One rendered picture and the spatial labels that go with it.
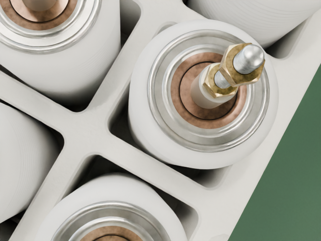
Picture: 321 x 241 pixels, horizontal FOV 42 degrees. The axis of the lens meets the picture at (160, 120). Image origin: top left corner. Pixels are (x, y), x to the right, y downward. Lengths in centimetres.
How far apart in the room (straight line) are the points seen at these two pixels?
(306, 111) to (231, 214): 25
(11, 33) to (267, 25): 18
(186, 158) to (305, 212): 32
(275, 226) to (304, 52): 25
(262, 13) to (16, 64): 16
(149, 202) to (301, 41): 19
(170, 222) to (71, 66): 11
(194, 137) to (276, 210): 30
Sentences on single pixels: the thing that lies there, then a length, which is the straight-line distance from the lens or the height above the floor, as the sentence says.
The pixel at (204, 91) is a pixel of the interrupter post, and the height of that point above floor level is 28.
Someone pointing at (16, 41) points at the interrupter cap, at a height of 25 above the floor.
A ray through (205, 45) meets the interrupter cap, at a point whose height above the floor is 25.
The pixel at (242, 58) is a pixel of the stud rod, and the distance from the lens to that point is 17.
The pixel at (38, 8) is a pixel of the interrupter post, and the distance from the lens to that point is 27.
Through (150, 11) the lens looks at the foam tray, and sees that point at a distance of 34.
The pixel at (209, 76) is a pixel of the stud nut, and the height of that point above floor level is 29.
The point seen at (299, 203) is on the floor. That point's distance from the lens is 55.
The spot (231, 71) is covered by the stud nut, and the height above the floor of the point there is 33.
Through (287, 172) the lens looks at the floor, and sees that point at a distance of 54.
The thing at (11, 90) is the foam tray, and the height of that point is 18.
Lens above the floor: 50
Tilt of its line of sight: 83 degrees down
